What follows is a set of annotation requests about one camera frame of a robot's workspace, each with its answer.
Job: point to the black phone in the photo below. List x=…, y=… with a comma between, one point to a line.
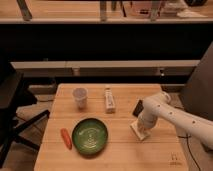
x=138, y=108

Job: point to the green bowl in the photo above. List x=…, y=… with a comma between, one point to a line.
x=90, y=136

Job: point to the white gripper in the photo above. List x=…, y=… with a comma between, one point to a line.
x=148, y=121

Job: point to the white plastic cup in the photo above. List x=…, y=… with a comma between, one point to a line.
x=80, y=96

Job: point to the grey metal rail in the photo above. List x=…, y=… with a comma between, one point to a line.
x=157, y=68

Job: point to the black office chair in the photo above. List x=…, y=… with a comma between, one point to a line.
x=13, y=94

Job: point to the white sponge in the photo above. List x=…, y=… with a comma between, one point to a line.
x=139, y=131

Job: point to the orange carrot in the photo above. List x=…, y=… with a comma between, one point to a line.
x=66, y=138

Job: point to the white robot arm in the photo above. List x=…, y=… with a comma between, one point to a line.
x=158, y=105

